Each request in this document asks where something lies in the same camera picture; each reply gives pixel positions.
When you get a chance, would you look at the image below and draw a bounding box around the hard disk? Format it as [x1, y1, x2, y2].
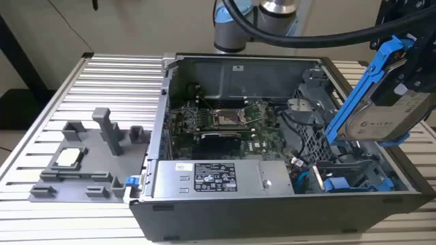
[324, 35, 433, 148]

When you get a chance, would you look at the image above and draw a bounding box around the black disk wire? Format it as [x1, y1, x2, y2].
[277, 111, 324, 128]
[281, 114, 309, 166]

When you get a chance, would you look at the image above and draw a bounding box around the metal disk bay cage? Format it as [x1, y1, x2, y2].
[276, 66, 385, 179]

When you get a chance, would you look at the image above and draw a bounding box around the green motherboard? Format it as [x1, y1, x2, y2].
[168, 98, 291, 161]

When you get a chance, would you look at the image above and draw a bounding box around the socket cover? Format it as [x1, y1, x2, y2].
[240, 101, 269, 123]

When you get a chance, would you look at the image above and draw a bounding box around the CPU socket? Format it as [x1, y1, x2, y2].
[209, 108, 248, 128]

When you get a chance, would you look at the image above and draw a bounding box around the locking lever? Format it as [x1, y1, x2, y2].
[197, 94, 216, 112]

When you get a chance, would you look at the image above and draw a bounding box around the black graphics card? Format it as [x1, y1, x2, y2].
[192, 130, 256, 154]

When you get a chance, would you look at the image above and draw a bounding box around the open black PC case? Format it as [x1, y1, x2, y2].
[128, 52, 436, 242]

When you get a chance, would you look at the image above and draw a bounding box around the silver power supply unit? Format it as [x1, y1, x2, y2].
[151, 159, 296, 199]

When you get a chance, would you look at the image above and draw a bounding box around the blue case latch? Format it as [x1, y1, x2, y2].
[124, 175, 141, 191]

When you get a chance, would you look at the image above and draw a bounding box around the grey parts rack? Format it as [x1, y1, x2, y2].
[28, 107, 152, 204]

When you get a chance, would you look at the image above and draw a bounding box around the silver CPU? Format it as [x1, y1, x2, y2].
[53, 148, 84, 166]

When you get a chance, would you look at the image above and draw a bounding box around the black box on floor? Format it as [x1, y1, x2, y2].
[0, 88, 57, 131]

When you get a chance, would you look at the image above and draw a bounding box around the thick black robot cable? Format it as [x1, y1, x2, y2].
[221, 0, 436, 49]

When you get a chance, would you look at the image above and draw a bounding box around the blue wire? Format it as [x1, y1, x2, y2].
[293, 169, 309, 193]

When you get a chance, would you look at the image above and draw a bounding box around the black furniture post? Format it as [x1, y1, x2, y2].
[0, 14, 52, 92]

